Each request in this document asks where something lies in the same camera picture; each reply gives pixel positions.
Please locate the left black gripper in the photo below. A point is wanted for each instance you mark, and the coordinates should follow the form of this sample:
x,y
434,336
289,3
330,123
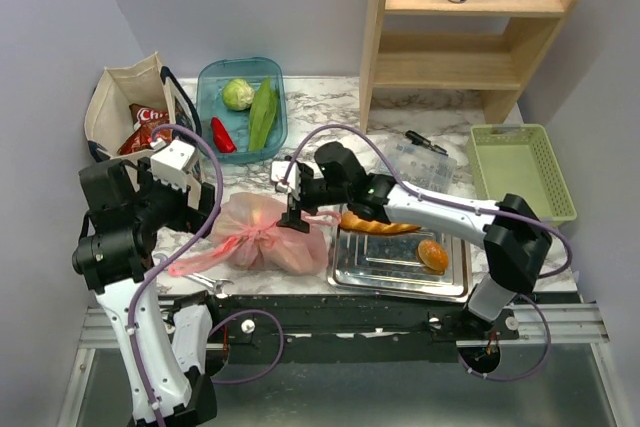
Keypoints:
x,y
189,218

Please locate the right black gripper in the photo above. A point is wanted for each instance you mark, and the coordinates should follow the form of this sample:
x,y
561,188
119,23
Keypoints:
x,y
292,218

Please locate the pink plastic grocery bag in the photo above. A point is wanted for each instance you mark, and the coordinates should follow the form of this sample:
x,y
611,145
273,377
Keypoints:
x,y
246,236

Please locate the beige canvas tote bag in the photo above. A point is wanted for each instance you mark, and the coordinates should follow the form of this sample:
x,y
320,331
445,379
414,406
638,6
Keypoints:
x,y
124,97

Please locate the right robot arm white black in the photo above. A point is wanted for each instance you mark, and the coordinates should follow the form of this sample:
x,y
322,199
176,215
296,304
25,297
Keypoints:
x,y
515,241

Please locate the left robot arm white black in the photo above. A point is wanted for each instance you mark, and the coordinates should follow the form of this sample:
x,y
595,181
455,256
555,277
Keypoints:
x,y
167,373

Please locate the long baguette bread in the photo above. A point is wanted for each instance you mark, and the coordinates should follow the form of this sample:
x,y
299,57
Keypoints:
x,y
352,223

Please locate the red chips bag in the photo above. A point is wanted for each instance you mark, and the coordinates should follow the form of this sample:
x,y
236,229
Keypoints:
x,y
145,120

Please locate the silver wrench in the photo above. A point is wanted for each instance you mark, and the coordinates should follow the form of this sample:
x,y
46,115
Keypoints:
x,y
214,286

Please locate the red pepper in container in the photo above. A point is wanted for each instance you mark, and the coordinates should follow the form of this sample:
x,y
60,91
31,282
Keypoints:
x,y
221,138

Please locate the green leaf vegetable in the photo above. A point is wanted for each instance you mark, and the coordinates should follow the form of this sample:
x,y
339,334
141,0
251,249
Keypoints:
x,y
262,115

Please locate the teal plastic container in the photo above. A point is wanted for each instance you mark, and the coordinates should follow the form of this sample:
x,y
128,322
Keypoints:
x,y
209,104

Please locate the silver metal tray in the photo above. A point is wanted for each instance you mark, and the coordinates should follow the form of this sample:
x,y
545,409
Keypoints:
x,y
390,265

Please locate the clear plastic screw box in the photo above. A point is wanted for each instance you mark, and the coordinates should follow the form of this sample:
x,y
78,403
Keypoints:
x,y
420,166

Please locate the green cabbage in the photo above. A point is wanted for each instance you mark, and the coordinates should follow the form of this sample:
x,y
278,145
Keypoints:
x,y
238,95

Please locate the round bread bun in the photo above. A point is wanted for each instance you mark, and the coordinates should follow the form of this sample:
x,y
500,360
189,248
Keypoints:
x,y
433,256

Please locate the black tool on box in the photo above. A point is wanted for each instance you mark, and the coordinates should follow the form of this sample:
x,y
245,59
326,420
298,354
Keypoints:
x,y
419,140

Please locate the wooden shelf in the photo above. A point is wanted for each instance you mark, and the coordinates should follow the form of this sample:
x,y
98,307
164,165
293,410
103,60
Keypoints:
x,y
493,47

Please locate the green plastic basket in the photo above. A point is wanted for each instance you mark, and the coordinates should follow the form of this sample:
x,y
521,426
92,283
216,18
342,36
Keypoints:
x,y
519,159

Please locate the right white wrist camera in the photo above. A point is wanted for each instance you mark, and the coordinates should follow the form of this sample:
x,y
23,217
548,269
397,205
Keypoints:
x,y
285,176

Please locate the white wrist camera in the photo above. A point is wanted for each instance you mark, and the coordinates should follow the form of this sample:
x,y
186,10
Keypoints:
x,y
285,176
171,162

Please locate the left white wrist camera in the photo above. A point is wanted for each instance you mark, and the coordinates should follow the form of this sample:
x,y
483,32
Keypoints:
x,y
171,162

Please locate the black mounting base rail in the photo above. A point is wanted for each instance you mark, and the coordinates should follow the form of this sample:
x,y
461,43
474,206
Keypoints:
x,y
335,329

